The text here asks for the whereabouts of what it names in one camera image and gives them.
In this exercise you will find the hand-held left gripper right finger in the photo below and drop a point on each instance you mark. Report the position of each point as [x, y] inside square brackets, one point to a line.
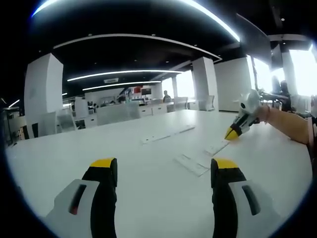
[232, 198]

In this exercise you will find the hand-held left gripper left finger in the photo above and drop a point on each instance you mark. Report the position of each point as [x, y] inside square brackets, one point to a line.
[79, 198]

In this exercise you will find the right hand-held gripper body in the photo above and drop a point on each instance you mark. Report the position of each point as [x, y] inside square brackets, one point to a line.
[250, 104]

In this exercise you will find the white socket holder cover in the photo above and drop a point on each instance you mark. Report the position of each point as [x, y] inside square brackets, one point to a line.
[218, 147]

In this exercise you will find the white socket holder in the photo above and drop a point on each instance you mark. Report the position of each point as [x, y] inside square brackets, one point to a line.
[192, 165]

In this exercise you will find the long white socket holder strip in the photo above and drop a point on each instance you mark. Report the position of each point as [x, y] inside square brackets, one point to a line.
[166, 136]

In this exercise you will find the person's right hand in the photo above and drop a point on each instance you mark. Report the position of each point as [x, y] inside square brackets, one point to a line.
[263, 114]

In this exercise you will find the white mesh office chair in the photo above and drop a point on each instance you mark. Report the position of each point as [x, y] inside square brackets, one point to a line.
[66, 120]
[49, 124]
[207, 102]
[180, 103]

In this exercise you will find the large dark hanging panel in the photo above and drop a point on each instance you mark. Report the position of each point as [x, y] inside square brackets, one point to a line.
[257, 44]

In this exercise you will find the black office chair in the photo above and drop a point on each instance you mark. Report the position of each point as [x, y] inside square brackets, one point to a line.
[34, 130]

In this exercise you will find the white drawer cabinets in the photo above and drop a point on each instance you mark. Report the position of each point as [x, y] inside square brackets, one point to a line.
[153, 110]

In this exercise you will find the long curved ceiling light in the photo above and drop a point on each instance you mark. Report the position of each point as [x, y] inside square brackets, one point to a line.
[223, 23]

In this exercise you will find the tall white cabinet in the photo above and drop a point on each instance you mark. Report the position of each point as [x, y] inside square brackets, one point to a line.
[81, 107]

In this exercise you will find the grey mesh desk divider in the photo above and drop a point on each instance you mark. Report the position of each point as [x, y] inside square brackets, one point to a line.
[118, 114]

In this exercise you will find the ceiling light strip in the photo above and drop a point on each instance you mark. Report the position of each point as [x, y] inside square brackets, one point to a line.
[123, 83]
[123, 72]

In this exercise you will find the ceiling air vent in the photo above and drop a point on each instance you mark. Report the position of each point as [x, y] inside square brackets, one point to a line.
[111, 80]

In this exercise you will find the dark wall screen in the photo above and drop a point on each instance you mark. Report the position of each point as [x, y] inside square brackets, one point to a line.
[146, 91]

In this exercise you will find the red wall sign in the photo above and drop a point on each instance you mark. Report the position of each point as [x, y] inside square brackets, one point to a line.
[138, 89]

